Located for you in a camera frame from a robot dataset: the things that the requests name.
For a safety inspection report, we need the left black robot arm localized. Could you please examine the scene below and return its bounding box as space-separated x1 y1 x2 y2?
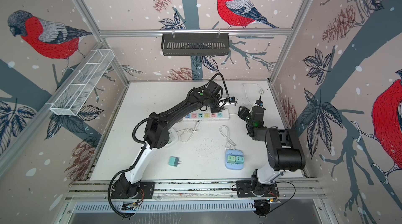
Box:
107 79 229 201

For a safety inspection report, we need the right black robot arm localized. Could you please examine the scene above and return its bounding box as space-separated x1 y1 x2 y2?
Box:
238 106 306 188

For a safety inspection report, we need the white coiled socket cable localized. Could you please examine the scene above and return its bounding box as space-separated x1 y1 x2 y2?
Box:
176 120 201 143

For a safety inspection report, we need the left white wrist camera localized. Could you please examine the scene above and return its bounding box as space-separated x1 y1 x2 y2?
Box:
228 96 237 104

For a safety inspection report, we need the blue cube white cable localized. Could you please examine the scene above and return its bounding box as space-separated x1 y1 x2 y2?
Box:
219 124 237 151

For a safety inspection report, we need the white square socket cube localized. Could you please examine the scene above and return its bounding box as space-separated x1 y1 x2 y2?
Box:
167 128 179 145

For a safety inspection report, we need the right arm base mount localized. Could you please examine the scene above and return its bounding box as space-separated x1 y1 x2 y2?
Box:
232 170 284 198

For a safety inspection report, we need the white power strip cable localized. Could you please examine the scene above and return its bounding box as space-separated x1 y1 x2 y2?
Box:
241 83 263 105

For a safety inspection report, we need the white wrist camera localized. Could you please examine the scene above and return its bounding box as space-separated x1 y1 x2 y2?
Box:
255 99 263 107
228 96 237 104

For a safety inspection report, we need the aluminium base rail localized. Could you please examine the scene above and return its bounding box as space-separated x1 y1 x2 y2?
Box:
65 178 324 203

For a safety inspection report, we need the long white power strip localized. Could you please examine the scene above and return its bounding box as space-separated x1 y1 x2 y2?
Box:
183 110 230 121

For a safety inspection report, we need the white wire mesh basket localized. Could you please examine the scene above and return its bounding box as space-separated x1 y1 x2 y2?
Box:
50 49 115 116

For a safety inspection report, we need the black wall basket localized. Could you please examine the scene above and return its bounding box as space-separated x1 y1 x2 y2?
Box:
161 32 230 56

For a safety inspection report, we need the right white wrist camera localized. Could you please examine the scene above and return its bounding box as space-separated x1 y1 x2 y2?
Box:
255 99 263 107

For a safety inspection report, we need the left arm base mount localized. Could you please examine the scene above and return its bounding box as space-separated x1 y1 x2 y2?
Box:
109 174 156 199

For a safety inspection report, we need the blue square socket cube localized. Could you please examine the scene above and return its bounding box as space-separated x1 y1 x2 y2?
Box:
225 149 245 171

